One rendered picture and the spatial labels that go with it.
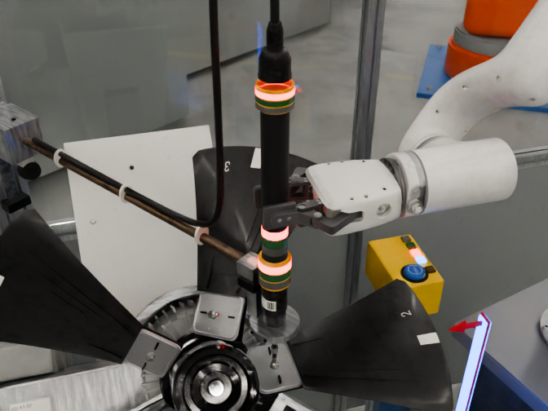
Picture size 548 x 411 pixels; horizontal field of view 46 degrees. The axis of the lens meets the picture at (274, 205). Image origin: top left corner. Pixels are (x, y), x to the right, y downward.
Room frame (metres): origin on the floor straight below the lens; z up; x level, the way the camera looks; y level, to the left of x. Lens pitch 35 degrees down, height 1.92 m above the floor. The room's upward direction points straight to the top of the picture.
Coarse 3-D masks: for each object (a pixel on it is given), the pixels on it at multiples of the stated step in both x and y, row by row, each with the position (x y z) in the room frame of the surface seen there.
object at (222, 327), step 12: (204, 300) 0.72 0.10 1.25; (216, 300) 0.71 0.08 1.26; (228, 300) 0.70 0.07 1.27; (240, 300) 0.69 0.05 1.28; (228, 312) 0.68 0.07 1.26; (240, 312) 0.67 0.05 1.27; (204, 324) 0.69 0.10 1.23; (216, 324) 0.68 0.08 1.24; (228, 324) 0.67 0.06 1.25; (240, 324) 0.66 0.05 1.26; (216, 336) 0.66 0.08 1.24; (228, 336) 0.65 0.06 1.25
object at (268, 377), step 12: (252, 348) 0.69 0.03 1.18; (264, 348) 0.69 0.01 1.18; (288, 348) 0.69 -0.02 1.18; (252, 360) 0.66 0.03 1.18; (264, 360) 0.66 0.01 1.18; (288, 360) 0.66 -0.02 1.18; (264, 372) 0.64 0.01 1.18; (276, 372) 0.64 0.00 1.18; (288, 372) 0.64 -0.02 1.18; (264, 384) 0.62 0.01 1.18; (276, 384) 0.62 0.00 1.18; (288, 384) 0.62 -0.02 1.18; (300, 384) 0.62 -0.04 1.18
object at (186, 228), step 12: (24, 144) 1.01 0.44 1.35; (36, 144) 0.99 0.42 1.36; (48, 156) 0.96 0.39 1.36; (72, 168) 0.92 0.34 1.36; (96, 180) 0.88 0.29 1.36; (132, 204) 0.83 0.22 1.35; (144, 204) 0.81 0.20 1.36; (156, 216) 0.79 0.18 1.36; (168, 216) 0.78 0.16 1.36; (180, 228) 0.76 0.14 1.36; (192, 228) 0.75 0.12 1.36; (204, 240) 0.73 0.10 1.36; (216, 240) 0.72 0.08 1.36; (228, 252) 0.70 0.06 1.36; (240, 252) 0.70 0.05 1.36
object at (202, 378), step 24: (192, 336) 0.69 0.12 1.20; (192, 360) 0.60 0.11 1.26; (216, 360) 0.61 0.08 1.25; (240, 360) 0.61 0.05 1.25; (168, 384) 0.64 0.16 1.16; (192, 384) 0.58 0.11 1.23; (240, 384) 0.59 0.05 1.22; (192, 408) 0.56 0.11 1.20; (216, 408) 0.56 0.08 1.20; (240, 408) 0.57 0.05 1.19
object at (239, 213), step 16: (192, 160) 0.89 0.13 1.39; (208, 160) 0.88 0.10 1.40; (240, 160) 0.86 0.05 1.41; (304, 160) 0.84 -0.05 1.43; (208, 176) 0.86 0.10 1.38; (224, 176) 0.85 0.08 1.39; (240, 176) 0.84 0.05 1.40; (256, 176) 0.83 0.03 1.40; (208, 192) 0.84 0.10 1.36; (224, 192) 0.83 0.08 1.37; (240, 192) 0.82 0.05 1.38; (208, 208) 0.82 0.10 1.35; (224, 208) 0.81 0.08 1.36; (240, 208) 0.80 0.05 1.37; (224, 224) 0.79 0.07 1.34; (240, 224) 0.77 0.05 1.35; (256, 224) 0.77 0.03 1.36; (224, 240) 0.77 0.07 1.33; (240, 240) 0.76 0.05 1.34; (256, 240) 0.75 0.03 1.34; (208, 256) 0.76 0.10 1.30; (224, 256) 0.75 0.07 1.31; (208, 272) 0.74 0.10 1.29; (224, 272) 0.73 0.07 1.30; (208, 288) 0.72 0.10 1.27; (224, 288) 0.71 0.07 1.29; (240, 288) 0.70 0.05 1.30
